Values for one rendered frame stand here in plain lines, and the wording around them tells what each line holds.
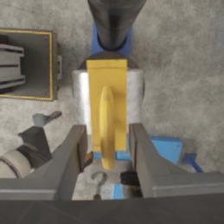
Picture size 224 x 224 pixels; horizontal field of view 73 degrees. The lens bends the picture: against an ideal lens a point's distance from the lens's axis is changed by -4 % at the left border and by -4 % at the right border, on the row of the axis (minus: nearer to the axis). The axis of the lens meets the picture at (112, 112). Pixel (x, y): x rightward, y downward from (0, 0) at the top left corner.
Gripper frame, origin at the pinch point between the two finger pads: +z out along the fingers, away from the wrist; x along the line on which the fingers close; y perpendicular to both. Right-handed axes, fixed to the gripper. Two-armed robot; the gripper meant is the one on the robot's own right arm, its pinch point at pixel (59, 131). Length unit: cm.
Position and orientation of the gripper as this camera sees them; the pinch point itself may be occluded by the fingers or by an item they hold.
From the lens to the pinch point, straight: 60.7
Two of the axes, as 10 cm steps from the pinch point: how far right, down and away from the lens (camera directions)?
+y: -9.2, -0.8, 3.7
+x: 0.8, 9.1, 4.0
